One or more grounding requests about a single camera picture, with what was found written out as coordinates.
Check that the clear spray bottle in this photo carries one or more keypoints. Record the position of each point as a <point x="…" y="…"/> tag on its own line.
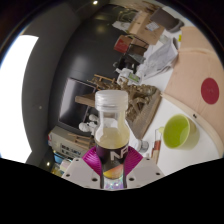
<point x="128" y="77"/>

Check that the small white plaster bust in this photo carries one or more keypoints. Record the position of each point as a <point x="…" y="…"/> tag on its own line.
<point x="94" y="117"/>

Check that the white shelf cabinet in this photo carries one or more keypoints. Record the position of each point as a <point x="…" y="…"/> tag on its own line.
<point x="66" y="143"/>

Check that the newspaper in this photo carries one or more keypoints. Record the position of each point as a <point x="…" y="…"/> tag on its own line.
<point x="160" y="58"/>

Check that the flat wooden strip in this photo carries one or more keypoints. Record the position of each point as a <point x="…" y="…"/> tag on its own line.
<point x="156" y="146"/>

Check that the brown cardboard box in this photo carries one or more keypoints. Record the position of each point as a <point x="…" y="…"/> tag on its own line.
<point x="146" y="28"/>

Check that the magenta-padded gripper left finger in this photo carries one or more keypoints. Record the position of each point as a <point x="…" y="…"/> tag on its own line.
<point x="78" y="171"/>

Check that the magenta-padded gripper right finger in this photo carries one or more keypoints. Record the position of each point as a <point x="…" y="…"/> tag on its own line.
<point x="146" y="171"/>

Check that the flat round red coaster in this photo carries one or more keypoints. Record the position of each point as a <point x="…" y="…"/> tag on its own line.
<point x="210" y="90"/>

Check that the clear drink bottle white cap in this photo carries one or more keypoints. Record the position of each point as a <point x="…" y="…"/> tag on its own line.
<point x="111" y="143"/>

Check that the black wall screen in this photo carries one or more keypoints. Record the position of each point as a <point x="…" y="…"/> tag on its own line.
<point x="75" y="103"/>

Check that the light wooden drawing board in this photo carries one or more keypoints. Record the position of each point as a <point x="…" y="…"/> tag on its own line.
<point x="190" y="73"/>

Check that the golden sculpture on wooden base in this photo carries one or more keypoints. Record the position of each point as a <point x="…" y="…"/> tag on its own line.
<point x="143" y="106"/>

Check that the lime green cup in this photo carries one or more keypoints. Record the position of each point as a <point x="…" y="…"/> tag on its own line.
<point x="178" y="131"/>

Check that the large ceiling light panel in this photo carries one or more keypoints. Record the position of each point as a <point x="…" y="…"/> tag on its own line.
<point x="15" y="100"/>

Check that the red box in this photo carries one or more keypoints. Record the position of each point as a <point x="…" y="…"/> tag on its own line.
<point x="122" y="44"/>

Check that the yellow marker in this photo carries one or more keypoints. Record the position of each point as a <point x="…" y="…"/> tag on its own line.
<point x="180" y="37"/>

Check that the recessed ceiling spotlights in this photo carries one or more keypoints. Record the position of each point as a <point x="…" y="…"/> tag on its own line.
<point x="95" y="2"/>

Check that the small white-lidded jar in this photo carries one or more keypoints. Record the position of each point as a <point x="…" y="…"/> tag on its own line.
<point x="143" y="145"/>

